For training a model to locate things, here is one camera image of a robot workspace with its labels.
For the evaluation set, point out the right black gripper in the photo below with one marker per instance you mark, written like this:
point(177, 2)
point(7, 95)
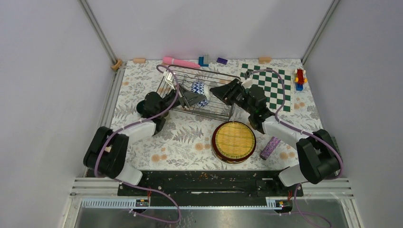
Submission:
point(227, 92)

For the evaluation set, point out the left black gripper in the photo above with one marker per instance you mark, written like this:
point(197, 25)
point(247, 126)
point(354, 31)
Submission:
point(189, 98)

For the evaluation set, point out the blue white patterned bowl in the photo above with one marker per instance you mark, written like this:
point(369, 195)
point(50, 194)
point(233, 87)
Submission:
point(202, 89)

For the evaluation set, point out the yellow woven bamboo tray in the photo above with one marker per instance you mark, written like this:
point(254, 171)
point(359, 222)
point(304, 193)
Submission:
point(235, 140)

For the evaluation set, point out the beige plate dark red rim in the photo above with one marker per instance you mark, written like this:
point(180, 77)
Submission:
point(214, 148)

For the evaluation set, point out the dark green mug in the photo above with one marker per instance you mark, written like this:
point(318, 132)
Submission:
point(140, 108)

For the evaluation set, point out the mint green flower plate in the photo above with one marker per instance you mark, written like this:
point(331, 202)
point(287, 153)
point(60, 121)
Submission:
point(229, 161)

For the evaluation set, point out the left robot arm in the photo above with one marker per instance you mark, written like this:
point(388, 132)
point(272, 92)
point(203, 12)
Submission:
point(107, 152)

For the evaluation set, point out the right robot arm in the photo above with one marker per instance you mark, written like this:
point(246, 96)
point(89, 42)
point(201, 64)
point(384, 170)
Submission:
point(317, 157)

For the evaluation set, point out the purple lego brick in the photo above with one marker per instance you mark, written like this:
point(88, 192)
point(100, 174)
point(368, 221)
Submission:
point(222, 61)

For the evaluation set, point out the floral tablecloth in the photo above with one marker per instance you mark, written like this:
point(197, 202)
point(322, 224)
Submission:
point(185, 143)

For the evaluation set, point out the blue grey lego bricks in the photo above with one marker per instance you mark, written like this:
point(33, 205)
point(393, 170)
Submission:
point(203, 61)

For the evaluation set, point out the pink toy bat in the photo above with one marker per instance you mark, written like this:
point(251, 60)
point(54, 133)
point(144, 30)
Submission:
point(180, 62)

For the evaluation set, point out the green white chessboard mat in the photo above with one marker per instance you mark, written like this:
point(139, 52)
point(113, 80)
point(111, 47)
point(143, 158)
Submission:
point(278, 86)

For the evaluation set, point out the right wooden block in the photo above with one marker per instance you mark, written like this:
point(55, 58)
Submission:
point(264, 60)

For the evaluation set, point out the left wooden block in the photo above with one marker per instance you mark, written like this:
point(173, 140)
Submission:
point(139, 60)

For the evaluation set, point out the purple glitter tube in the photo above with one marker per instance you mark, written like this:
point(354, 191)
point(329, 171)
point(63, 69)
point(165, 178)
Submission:
point(269, 148)

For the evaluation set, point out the red yellow blue lego toy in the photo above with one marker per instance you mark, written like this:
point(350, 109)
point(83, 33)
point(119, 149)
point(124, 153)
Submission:
point(300, 79)

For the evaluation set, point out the corner wooden block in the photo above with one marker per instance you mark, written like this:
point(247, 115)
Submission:
point(116, 66)

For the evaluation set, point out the grey lego baseplate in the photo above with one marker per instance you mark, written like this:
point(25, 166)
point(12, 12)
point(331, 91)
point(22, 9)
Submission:
point(335, 145)

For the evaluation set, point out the black wire dish rack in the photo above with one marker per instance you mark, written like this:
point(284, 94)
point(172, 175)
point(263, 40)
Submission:
point(216, 109)

